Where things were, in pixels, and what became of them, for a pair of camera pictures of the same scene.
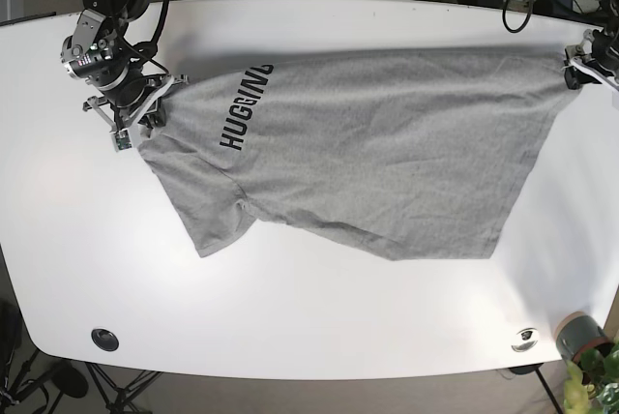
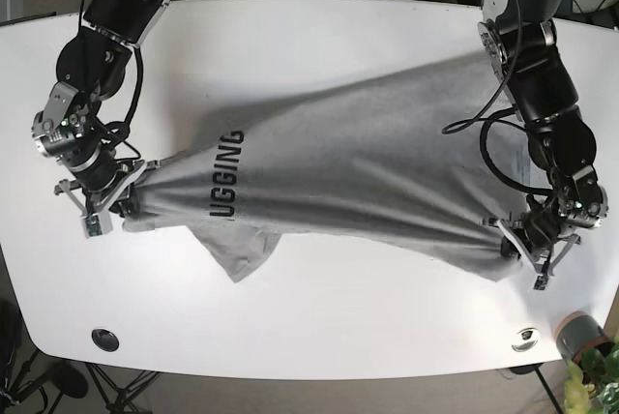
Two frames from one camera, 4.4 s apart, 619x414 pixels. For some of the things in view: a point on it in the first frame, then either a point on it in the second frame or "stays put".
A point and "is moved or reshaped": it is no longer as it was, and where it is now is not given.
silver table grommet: (525, 340) stays put
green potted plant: (592, 387) stays put
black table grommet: (105, 340) stays put
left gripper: (107, 67) → (77, 144)
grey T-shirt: (418, 154) is moved or reshaped
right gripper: (605, 48) → (559, 215)
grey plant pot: (578, 333) stays put
